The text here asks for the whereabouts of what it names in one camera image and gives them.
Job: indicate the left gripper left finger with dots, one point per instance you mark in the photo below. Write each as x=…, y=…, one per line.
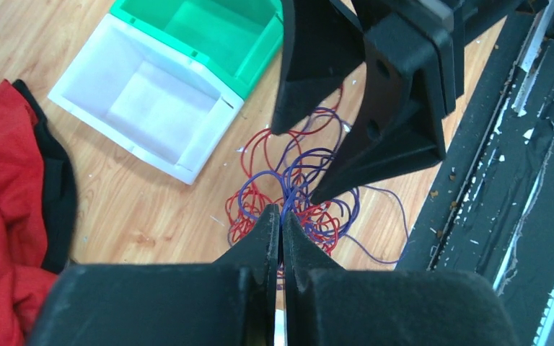
x=230, y=301

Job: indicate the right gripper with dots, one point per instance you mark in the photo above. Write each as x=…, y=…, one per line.
x=414, y=74

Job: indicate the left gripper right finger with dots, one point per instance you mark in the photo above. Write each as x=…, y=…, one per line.
x=329, y=305

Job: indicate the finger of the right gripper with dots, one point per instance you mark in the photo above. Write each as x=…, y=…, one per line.
x=322, y=45

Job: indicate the green plastic bin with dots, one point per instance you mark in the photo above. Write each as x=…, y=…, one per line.
x=235, y=39

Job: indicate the white plastic bin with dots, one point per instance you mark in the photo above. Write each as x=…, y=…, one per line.
x=158, y=104

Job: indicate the black garment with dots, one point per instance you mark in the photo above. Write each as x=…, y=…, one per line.
x=59, y=200

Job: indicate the red t-shirt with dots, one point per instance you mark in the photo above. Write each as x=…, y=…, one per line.
x=24, y=284

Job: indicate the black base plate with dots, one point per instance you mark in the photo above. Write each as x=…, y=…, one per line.
x=492, y=208

